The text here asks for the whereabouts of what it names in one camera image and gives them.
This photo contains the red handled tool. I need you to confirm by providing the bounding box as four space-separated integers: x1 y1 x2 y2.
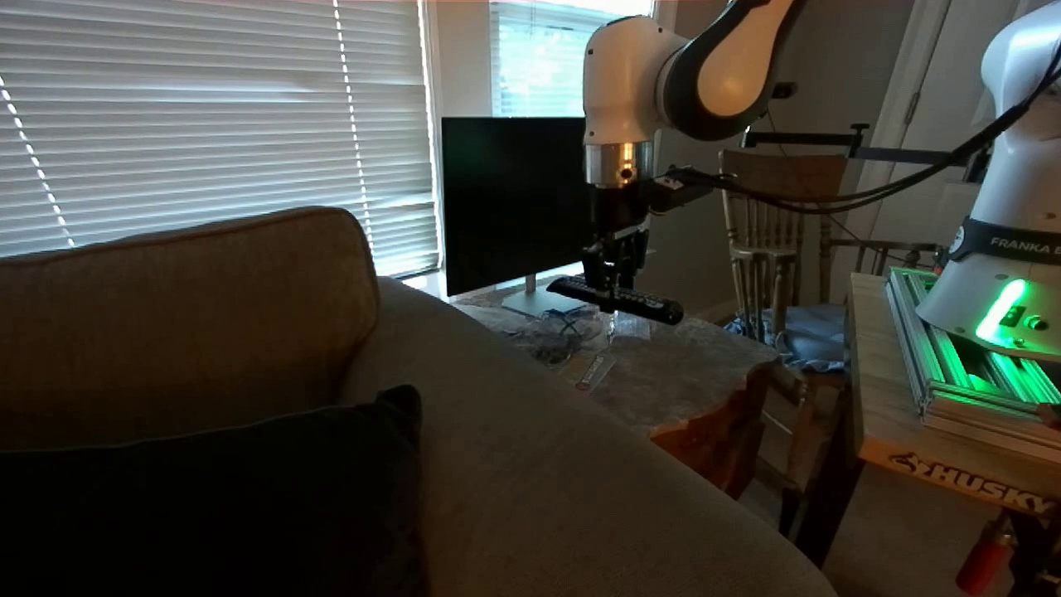
957 509 1023 597

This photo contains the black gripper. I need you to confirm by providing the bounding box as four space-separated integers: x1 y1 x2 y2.
583 179 658 297

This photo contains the narrow white window blind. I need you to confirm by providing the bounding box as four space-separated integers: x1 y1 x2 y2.
492 0 658 120

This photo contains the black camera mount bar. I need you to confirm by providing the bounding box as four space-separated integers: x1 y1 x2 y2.
742 121 978 171

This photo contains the clear plastic zip bag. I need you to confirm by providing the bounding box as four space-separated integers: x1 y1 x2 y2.
574 311 658 392

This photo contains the wide white window blind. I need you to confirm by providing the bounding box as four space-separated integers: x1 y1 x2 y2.
0 0 443 277

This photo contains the black flat screen monitor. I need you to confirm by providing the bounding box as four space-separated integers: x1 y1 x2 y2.
443 111 597 317

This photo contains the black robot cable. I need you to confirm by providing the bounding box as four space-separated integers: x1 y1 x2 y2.
671 40 1061 220

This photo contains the blue crumpled cloth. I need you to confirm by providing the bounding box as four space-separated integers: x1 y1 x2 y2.
774 306 856 375

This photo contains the wooden Husky workbench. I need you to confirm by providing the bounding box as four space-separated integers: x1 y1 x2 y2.
794 268 1061 597

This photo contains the blue black cable bundle packet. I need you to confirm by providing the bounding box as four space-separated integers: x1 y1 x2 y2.
528 306 601 363

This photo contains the green lit aluminium frame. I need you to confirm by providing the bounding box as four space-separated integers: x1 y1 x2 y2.
890 260 1061 432

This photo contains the wooden spindle chair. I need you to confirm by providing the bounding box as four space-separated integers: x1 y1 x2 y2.
719 146 850 337

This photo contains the dark throw cushion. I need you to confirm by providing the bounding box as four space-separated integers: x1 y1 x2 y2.
0 382 430 597

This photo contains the grey fabric sofa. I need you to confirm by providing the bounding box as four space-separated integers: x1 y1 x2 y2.
0 206 838 597

